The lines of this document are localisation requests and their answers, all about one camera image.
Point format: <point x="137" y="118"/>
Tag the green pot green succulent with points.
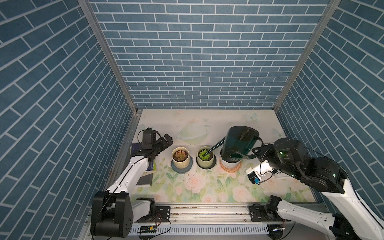
<point x="205" y="159"/>

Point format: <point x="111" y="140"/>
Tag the small green circuit board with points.
<point x="152" y="230"/>

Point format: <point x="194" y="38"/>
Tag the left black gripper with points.
<point x="165" y="144"/>

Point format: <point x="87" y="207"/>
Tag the cream pot red succulent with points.
<point x="181" y="157"/>

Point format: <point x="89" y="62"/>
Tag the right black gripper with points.
<point x="262" y="150"/>

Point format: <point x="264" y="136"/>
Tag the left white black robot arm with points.
<point x="113" y="213"/>

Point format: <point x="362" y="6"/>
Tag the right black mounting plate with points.
<point x="258" y="213"/>

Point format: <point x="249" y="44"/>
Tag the blue grey round coaster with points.
<point x="184" y="170"/>

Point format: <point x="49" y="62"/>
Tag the dark green round saucer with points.
<point x="206" y="165"/>

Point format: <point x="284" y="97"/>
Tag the dark blue patterned book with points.
<point x="135" y="147"/>

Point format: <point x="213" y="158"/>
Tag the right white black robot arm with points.
<point x="355" y="220"/>

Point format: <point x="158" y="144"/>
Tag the dark green watering can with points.
<point x="239" y="143"/>

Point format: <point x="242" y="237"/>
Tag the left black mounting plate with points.
<point x="161" y="213"/>

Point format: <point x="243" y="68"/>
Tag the white pot orange succulent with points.
<point x="231" y="162"/>

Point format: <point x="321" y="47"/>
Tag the black mounting plate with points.
<point x="258" y="213"/>
<point x="161" y="213"/>

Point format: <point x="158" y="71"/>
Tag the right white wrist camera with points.
<point x="258" y="178"/>

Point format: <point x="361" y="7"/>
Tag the orange round coaster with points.
<point x="230" y="167"/>

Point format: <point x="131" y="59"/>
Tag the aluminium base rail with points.
<point x="208" y="214"/>

